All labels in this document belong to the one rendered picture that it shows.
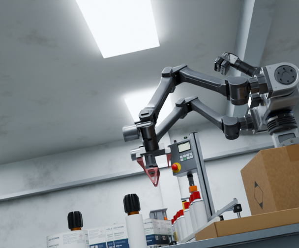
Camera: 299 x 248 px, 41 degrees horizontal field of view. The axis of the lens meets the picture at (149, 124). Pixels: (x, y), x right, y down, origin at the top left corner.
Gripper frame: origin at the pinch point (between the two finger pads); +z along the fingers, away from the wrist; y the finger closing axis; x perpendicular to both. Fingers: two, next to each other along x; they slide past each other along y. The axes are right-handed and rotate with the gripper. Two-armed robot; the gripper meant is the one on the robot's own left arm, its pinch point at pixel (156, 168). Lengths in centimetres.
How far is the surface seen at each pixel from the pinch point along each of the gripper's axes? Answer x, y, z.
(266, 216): 62, -28, -9
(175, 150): -69, -10, 24
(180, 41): -293, -42, -4
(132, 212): -28.2, 18.5, 34.9
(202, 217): -1.5, -14.7, 28.3
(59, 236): -11, 52, 29
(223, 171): -457, -84, 247
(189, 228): -21, -8, 46
